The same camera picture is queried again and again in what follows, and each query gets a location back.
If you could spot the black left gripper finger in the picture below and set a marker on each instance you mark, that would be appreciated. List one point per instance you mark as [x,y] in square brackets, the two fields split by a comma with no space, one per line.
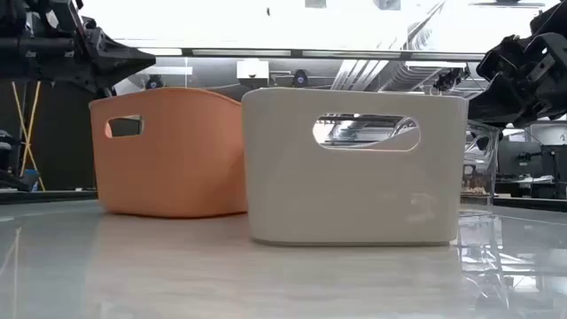
[117,62]

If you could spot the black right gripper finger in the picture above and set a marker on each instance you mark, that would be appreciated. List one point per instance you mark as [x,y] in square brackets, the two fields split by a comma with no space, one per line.
[500,59]
[500,106]

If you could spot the orange plastic bin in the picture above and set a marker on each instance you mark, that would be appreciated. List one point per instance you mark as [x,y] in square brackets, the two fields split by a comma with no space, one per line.
[173,164]

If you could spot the white plastic bin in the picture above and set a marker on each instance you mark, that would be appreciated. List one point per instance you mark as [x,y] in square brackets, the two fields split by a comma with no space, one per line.
[354,195]

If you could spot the clear plastic bin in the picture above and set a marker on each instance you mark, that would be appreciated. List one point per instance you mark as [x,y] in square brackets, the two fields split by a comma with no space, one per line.
[480,155]

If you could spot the dark desk monitor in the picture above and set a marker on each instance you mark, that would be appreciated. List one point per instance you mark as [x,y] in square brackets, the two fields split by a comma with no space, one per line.
[518,159]
[556,164]

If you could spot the white ceiling box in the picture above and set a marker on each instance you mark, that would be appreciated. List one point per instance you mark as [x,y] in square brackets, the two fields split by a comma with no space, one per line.
[252,72]

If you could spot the long ceiling light beam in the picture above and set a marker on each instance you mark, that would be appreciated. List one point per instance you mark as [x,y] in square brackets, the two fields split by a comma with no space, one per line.
[310,53]

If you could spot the round black ceiling camera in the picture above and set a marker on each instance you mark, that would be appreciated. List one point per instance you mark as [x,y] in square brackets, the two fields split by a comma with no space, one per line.
[300,79]
[154,82]

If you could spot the black hanging camera mount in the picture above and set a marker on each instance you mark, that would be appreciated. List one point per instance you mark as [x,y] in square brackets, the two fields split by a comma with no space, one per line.
[449,80]

